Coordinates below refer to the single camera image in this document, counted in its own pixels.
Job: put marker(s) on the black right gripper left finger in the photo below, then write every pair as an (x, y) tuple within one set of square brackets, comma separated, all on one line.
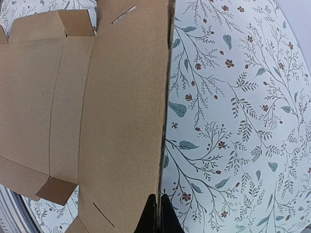
[(147, 222)]

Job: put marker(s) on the brown cardboard box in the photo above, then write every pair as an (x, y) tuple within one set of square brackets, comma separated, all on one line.
[(86, 108)]

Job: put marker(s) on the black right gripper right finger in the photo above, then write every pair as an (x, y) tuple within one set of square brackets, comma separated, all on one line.
[(169, 222)]

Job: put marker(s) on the floral patterned table mat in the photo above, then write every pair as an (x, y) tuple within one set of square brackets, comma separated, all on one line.
[(237, 152)]

